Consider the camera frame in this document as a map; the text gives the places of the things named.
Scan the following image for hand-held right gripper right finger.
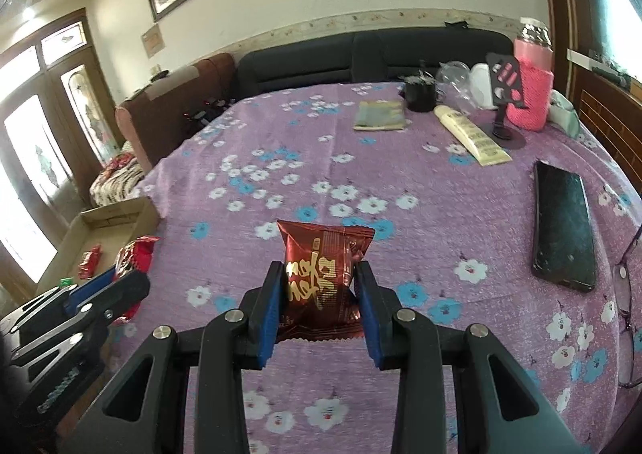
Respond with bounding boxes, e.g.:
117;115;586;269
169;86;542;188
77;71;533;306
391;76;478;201
355;261;587;454

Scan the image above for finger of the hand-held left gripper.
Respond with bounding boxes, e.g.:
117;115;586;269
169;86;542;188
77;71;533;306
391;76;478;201
10;271;150;367
17;267;117;329

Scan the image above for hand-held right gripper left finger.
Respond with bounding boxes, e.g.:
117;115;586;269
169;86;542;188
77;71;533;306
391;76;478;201
63;262;286;454

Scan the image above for red figure-print snack packet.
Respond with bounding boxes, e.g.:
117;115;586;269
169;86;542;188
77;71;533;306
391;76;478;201
114;236;160;320

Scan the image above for dark red gold-print snack packet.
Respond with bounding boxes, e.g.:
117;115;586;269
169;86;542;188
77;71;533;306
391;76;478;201
277;219;376;342

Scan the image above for cardboard box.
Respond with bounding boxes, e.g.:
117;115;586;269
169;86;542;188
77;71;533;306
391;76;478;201
35;195;161;299

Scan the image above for small red snack packet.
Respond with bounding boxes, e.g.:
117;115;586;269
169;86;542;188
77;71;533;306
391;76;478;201
77;244;104;279

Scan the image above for patterned blanket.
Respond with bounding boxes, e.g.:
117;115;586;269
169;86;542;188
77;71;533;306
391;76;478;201
90;153;146;206

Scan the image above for wooden glass door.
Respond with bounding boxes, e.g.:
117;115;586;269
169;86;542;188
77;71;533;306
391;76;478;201
0;7;126;294

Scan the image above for purple floral tablecloth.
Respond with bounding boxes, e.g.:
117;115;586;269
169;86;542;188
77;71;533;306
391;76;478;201
100;80;642;454

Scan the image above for brown armchair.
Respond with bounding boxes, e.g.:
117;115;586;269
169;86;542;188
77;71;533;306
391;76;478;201
114;53;238;171

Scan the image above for green booklet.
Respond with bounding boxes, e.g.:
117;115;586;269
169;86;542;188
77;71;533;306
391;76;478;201
352;100;408;132

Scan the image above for cream tube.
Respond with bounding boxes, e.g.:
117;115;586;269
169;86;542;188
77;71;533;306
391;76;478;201
434;105;512;168

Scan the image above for black smartphone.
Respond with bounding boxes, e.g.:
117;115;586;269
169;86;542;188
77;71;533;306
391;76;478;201
532;160;597;293

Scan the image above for black mug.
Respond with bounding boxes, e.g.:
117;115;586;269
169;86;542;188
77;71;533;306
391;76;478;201
404;75;445;112

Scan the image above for eyeglasses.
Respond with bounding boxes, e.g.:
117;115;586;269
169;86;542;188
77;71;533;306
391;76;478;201
614;223;642;389

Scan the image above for white container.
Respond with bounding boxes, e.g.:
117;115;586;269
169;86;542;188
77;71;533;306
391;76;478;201
469;63;502;110

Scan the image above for black sofa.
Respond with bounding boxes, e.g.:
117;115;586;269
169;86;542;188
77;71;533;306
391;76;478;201
236;29;515;98

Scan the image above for black phone stand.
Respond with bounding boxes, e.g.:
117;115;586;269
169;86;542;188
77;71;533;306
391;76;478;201
484;53;527;150

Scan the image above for pink knit-sleeved bottle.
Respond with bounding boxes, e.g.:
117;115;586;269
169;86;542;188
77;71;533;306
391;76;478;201
506;17;555;132

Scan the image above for pale green cloth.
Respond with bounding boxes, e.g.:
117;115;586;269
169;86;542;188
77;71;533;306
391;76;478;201
547;89;583;136

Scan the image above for wooden furniture panel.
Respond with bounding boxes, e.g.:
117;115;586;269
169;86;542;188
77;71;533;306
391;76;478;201
567;49;642;194

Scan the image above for wall plaque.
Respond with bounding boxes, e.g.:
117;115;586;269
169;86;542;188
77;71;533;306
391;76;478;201
141;26;165;58

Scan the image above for wooden window frame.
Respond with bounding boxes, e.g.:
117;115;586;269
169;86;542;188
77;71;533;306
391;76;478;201
532;0;583;98

